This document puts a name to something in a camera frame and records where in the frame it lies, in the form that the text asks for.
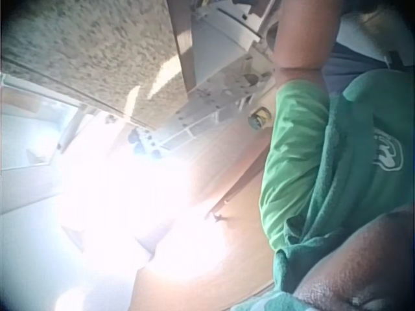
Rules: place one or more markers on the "grey speckled rug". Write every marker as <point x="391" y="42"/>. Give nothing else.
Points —
<point x="84" y="48"/>

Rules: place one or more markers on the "glass door frame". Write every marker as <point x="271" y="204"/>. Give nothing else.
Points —
<point x="39" y="129"/>

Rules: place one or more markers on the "dark blue item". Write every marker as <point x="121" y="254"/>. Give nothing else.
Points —
<point x="140" y="140"/>

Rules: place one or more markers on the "person's legs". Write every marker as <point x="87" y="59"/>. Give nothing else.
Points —
<point x="345" y="63"/>

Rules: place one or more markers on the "white shelf unit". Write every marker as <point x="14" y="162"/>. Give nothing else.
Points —
<point x="223" y="48"/>

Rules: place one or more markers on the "white cloth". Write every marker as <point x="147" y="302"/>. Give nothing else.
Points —
<point x="366" y="32"/>

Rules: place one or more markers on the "round yellow-lidded jar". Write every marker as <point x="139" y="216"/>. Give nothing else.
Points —
<point x="258" y="118"/>

